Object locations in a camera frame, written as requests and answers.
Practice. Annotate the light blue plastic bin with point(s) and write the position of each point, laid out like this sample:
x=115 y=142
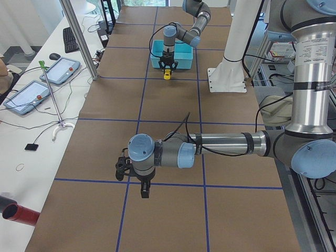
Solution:
x=183 y=54

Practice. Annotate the far teach pendant tablet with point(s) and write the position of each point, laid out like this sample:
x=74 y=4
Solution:
x=62 y=70

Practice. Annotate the small black square pad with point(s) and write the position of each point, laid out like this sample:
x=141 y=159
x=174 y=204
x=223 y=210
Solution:
x=31 y=147

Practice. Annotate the yellow beetle toy car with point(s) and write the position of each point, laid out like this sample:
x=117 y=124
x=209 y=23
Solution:
x=167 y=74

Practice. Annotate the aluminium frame post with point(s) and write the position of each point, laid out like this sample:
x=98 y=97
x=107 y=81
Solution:
x=74 y=25

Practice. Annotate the black keyboard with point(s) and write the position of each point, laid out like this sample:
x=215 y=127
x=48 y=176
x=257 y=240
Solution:
x=70 y=43

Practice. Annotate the red cylinder bottle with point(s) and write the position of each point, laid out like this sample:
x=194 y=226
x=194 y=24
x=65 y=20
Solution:
x=20 y=214

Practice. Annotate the teach pendant tablet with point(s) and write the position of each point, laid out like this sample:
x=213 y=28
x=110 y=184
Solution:
x=27 y=98
x=62 y=70

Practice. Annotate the metal rod with green clip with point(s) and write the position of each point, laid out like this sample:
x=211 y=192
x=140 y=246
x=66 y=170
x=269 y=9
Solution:
x=61 y=123

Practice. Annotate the white pedestal column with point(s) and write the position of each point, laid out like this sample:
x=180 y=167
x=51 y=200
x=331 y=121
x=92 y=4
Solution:
x=228 y=76

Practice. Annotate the black computer mouse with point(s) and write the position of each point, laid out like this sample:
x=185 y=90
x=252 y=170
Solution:
x=54 y=56

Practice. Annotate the near teach pendant tablet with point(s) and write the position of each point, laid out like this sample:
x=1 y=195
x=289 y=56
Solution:
x=27 y=98

